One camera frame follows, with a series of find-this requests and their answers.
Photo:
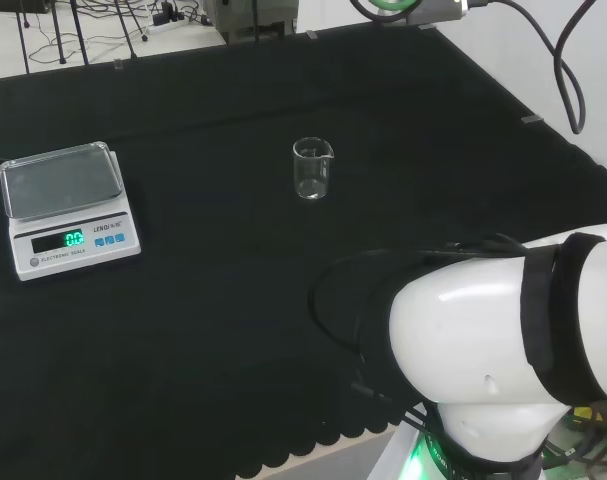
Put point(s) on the black bench cloth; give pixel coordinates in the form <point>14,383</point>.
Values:
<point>208,325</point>

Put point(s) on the electronic balance with steel pan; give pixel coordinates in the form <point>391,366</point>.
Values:
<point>58,200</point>

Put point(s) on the white power strip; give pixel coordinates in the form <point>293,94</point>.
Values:
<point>178,26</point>

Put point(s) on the black tripod leg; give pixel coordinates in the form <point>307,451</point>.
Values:
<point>80,35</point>
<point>124,30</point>
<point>22,40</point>
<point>58,35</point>

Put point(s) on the grey metal box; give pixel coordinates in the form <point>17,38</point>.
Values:
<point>253,17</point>

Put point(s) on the clear glass beaker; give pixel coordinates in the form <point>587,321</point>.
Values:
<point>311,170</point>

